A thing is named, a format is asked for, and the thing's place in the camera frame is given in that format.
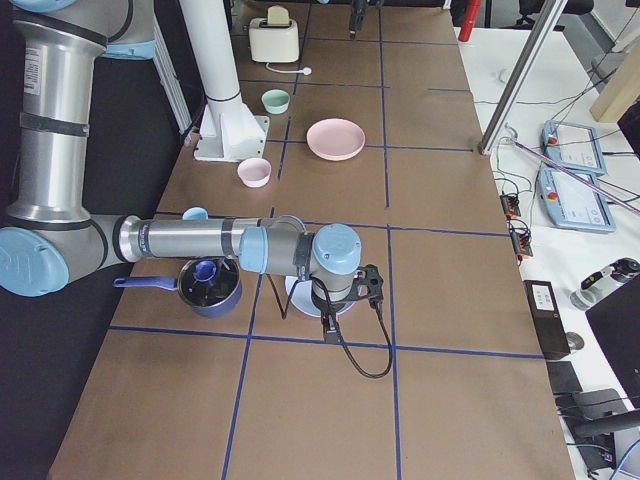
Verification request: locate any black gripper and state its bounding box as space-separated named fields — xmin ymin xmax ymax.
xmin=348 ymin=0 xmax=368 ymax=39
xmin=311 ymin=292 xmax=353 ymax=344

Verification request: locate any pink plate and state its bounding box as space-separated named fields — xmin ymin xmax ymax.
xmin=306 ymin=118 xmax=366 ymax=161

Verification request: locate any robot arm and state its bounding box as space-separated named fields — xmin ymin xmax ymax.
xmin=1 ymin=1 xmax=182 ymax=356

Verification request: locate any light blue plate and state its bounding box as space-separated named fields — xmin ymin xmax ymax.
xmin=284 ymin=276 xmax=354 ymax=318

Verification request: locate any bread slice in toaster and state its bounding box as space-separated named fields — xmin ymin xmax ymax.
xmin=267 ymin=5 xmax=290 ymax=28

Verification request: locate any cream toaster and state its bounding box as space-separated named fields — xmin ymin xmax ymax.
xmin=248 ymin=18 xmax=300 ymax=63

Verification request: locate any green bowl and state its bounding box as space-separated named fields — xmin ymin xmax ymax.
xmin=261 ymin=89 xmax=291 ymax=115

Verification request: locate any red cylinder bottle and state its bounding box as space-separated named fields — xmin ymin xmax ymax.
xmin=458 ymin=0 xmax=483 ymax=42

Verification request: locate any dark blue saucepan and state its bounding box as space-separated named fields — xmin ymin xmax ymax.
xmin=112 ymin=257 xmax=243 ymax=318

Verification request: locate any pink bowl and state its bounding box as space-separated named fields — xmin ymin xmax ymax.
xmin=237 ymin=158 xmax=272 ymax=188

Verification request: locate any light blue cup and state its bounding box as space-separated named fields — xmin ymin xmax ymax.
xmin=181 ymin=206 xmax=209 ymax=221

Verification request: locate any black box with label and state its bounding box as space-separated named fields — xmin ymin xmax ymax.
xmin=523 ymin=280 xmax=570 ymax=360

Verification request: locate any far blue teach pendant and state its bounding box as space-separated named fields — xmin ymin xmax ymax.
xmin=541 ymin=120 xmax=607 ymax=176

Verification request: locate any blue teach pendant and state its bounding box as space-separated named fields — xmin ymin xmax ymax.
xmin=537 ymin=167 xmax=616 ymax=233
xmin=541 ymin=120 xmax=607 ymax=176

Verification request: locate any near blue teach pendant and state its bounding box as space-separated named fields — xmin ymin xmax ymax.
xmin=537 ymin=167 xmax=616 ymax=233

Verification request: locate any clear water bottle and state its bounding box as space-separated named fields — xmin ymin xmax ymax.
xmin=570 ymin=258 xmax=639 ymax=311

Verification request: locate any white power plug cable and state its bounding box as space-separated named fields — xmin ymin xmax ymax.
xmin=264 ymin=61 xmax=314 ymax=77

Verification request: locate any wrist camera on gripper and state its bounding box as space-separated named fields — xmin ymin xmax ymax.
xmin=349 ymin=264 xmax=384 ymax=309

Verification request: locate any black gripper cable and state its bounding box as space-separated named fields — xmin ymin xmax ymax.
xmin=267 ymin=274 xmax=394 ymax=379

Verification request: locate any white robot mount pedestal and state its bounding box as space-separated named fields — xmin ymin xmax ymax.
xmin=180 ymin=0 xmax=269 ymax=162

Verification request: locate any aluminium frame post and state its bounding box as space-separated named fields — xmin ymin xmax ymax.
xmin=478 ymin=0 xmax=568 ymax=155

